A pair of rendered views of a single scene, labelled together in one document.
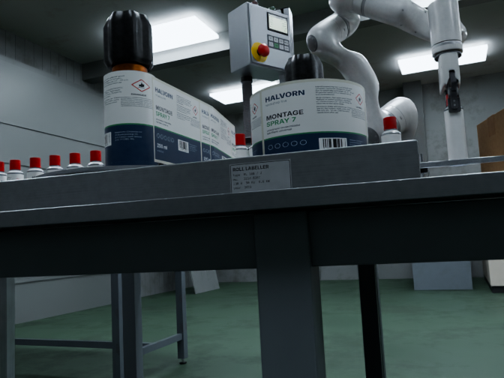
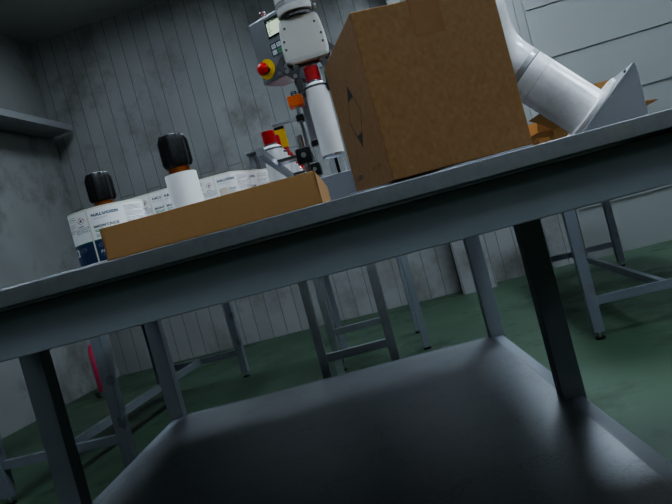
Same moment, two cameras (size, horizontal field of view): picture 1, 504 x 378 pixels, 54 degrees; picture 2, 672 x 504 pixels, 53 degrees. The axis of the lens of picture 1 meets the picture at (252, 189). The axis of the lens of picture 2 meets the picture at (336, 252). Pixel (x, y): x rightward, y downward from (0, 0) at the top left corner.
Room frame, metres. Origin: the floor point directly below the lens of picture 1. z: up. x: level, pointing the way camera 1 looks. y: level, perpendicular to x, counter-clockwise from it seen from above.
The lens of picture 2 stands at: (1.00, -2.02, 0.79)
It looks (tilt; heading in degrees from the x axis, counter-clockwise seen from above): 1 degrees down; 77
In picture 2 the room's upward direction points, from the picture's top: 15 degrees counter-clockwise
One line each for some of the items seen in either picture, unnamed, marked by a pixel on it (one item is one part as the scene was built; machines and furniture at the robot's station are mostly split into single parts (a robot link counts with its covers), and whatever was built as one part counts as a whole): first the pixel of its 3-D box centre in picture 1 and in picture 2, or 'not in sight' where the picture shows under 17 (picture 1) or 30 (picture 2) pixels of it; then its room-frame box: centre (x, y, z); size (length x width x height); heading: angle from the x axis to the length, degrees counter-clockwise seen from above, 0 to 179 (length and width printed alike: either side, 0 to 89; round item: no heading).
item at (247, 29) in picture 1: (260, 43); (285, 46); (1.47, -0.05, 1.38); 0.17 x 0.10 x 0.19; 129
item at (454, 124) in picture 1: (455, 129); (322, 111); (1.39, -0.58, 1.06); 0.05 x 0.05 x 0.20
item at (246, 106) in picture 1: (248, 110); (308, 112); (1.50, 0.00, 1.18); 0.04 x 0.04 x 0.21
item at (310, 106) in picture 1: (309, 137); (112, 234); (0.85, -0.10, 0.95); 0.20 x 0.20 x 0.14
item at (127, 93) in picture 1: (130, 97); (108, 216); (0.83, 0.20, 1.04); 0.09 x 0.09 x 0.29
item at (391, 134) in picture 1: (392, 155); (278, 171); (1.29, -0.37, 0.98); 0.05 x 0.05 x 0.20
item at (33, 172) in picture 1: (35, 189); not in sight; (1.60, 0.70, 0.98); 0.05 x 0.05 x 0.20
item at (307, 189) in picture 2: not in sight; (234, 218); (1.09, -1.09, 0.85); 0.30 x 0.26 x 0.04; 74
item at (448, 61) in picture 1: (449, 71); (302, 37); (1.39, -0.58, 1.23); 0.10 x 0.07 x 0.11; 164
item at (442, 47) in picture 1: (447, 51); (296, 10); (1.39, -0.58, 1.29); 0.09 x 0.08 x 0.03; 164
